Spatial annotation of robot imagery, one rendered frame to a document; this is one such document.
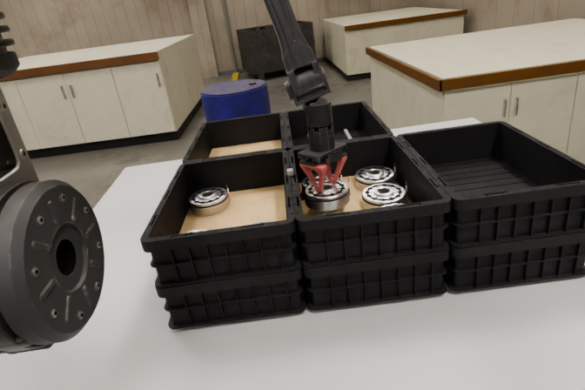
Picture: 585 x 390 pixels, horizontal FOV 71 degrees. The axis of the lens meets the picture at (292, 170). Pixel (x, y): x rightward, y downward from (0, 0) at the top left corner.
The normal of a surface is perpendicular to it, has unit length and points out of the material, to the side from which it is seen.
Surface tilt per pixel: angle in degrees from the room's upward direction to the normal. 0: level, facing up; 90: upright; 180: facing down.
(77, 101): 90
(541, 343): 0
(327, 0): 90
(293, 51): 86
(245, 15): 90
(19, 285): 78
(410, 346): 0
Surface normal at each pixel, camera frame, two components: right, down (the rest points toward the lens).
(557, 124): 0.07, 0.39
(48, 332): 0.79, 0.44
